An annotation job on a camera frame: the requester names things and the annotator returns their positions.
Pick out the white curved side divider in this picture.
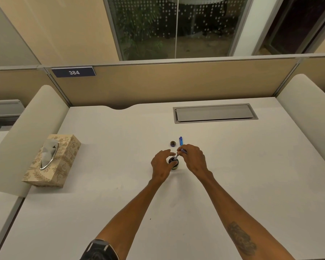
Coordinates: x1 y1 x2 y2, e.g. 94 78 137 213
276 74 325 177
0 84 70 198

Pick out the beige desk partition panel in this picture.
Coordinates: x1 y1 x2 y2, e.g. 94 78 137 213
45 57 304 110

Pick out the person's left hand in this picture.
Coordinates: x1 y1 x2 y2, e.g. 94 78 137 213
151 149 177 183

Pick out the beige patterned tissue box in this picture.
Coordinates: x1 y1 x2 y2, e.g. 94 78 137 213
22 134 82 187

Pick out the person's left forearm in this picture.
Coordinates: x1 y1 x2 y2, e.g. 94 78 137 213
95 178 166 248

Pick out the green plant behind glass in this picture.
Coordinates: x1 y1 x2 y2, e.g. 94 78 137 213
116 3 166 60

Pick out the dark blue number plate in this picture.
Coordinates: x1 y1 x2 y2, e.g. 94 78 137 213
51 66 96 78

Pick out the person's right hand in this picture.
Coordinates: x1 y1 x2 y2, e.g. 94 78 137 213
177 144 213 181

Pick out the person's right forearm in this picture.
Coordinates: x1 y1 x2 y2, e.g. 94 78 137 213
198 173 296 260

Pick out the dotted glass window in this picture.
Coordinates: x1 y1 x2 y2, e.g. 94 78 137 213
103 0 254 61

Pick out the grey desk cable flap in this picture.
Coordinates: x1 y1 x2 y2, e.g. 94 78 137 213
173 103 259 124
0 99 25 131

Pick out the white tissue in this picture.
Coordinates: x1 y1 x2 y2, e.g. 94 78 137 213
41 140 59 168

